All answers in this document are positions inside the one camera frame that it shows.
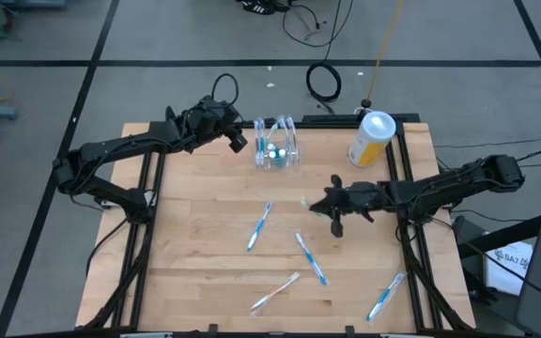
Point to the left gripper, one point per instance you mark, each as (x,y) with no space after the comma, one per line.
(209,122)

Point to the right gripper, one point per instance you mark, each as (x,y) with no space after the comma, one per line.
(362,199)

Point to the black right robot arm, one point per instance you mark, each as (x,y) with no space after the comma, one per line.
(439,185)

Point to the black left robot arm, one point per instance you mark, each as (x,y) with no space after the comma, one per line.
(111,148)

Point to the white yellow wipes canister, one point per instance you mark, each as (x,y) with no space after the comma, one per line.
(371,141)

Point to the orange toothbrush in clear wrapper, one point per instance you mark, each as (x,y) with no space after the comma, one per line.
(275,293)

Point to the person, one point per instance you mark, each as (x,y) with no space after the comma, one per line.
(256,7)

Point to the white printed paper sheet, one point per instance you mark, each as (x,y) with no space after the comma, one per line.
(505,277)

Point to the black aluminium table frame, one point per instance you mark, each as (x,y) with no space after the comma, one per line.
(195,125)

